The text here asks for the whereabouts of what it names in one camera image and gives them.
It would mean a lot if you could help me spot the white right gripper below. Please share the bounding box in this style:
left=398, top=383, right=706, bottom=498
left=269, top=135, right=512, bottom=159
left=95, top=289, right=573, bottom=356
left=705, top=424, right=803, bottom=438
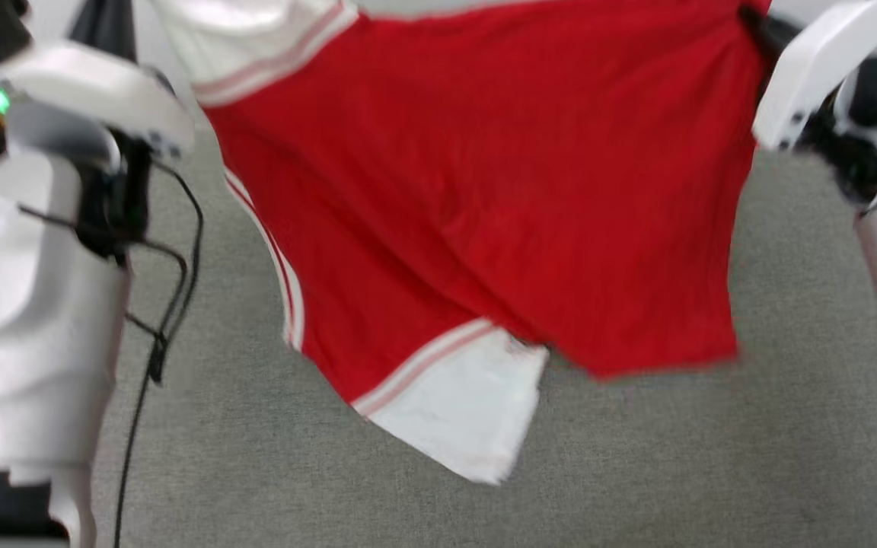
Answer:
left=738, top=0, right=877, bottom=151

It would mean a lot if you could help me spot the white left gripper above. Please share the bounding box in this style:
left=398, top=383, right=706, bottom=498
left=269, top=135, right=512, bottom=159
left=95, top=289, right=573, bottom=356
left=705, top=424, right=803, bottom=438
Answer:
left=0, top=0, right=196, bottom=160

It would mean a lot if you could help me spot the red and white garment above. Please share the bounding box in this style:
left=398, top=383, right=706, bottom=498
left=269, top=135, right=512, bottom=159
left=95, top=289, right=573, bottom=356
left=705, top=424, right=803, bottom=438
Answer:
left=150, top=0, right=772, bottom=486

